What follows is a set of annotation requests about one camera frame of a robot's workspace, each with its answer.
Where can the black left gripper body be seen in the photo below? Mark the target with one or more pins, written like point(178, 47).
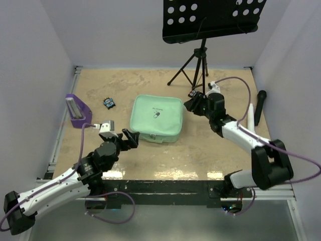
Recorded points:
point(122, 144)

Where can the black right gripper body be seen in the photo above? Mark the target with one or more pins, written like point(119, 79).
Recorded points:
point(200, 108)

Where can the mint green medicine case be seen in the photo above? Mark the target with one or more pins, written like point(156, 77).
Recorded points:
point(157, 119)

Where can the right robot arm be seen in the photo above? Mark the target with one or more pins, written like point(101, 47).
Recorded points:
point(270, 165)

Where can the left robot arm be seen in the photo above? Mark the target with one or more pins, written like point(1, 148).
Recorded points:
point(84, 179)

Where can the red owl toy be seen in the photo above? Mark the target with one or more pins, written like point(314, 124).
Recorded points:
point(195, 94)

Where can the white microphone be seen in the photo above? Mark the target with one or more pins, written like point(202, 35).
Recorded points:
point(250, 118)

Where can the blue owl toy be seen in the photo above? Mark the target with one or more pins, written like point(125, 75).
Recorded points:
point(109, 103)

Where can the black microphone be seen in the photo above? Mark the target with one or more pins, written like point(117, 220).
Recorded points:
point(261, 97)

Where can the purple metronome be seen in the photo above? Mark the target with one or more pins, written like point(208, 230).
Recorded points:
point(79, 112)

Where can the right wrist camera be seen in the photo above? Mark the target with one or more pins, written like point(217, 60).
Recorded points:
point(213, 88)

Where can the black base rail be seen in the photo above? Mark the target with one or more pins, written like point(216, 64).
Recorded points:
point(207, 193)

